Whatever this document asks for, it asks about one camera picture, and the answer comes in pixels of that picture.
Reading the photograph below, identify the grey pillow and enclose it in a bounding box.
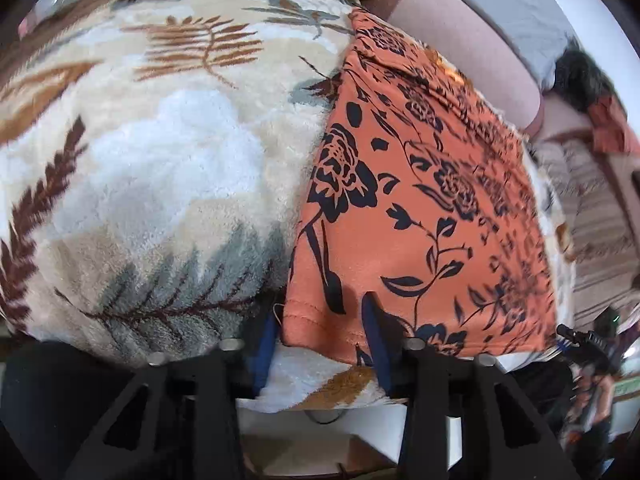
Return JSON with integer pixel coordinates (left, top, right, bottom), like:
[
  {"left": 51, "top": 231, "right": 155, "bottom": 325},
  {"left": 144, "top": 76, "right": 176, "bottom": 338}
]
[{"left": 420, "top": 0, "right": 577, "bottom": 92}]

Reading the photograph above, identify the orange floral cloth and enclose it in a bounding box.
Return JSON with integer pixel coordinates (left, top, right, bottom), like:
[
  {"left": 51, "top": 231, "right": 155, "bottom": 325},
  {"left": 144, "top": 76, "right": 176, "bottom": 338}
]
[{"left": 280, "top": 7, "right": 561, "bottom": 367}]

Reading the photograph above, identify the dark fuzzy cloth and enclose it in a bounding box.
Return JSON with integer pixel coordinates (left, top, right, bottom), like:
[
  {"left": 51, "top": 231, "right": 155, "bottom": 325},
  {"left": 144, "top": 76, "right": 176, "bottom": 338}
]
[{"left": 552, "top": 42, "right": 621, "bottom": 114}]

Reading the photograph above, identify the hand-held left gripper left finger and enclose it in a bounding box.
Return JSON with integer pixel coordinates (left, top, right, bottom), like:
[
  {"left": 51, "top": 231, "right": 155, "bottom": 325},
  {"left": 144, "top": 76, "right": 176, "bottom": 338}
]
[{"left": 65, "top": 305, "right": 281, "bottom": 480}]

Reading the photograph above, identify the striped beige cloth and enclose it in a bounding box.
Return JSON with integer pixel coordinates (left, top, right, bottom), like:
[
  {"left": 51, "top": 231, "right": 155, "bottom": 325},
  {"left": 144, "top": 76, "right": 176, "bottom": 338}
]
[{"left": 534, "top": 137, "right": 640, "bottom": 332}]

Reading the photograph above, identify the pink padded headboard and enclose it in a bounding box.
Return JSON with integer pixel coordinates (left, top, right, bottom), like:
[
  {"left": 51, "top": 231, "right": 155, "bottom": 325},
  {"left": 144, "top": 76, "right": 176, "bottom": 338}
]
[{"left": 375, "top": 0, "right": 547, "bottom": 137}]

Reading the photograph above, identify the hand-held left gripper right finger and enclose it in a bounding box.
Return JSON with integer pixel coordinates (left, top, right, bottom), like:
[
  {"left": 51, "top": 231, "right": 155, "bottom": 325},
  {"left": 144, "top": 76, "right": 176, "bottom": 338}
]
[{"left": 361, "top": 291, "right": 583, "bottom": 480}]

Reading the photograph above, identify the leaf print fleece blanket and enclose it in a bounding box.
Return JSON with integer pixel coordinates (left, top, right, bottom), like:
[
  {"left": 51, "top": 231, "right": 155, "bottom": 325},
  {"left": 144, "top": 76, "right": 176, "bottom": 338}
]
[{"left": 0, "top": 0, "right": 576, "bottom": 413}]

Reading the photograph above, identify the rust orange cloth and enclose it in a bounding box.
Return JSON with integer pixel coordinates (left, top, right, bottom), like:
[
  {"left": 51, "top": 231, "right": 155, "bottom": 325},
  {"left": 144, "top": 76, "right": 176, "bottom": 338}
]
[{"left": 587, "top": 94, "right": 640, "bottom": 157}]

